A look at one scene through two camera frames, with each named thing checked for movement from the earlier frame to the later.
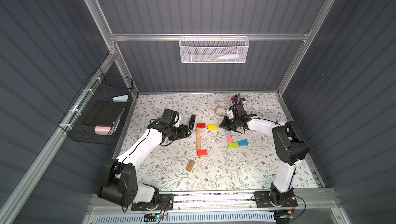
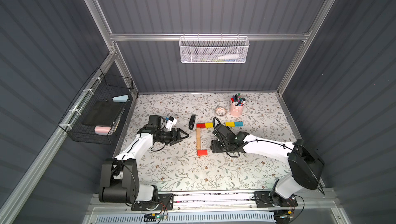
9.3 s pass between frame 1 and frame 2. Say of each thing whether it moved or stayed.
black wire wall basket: stayed
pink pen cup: stayed
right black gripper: moved
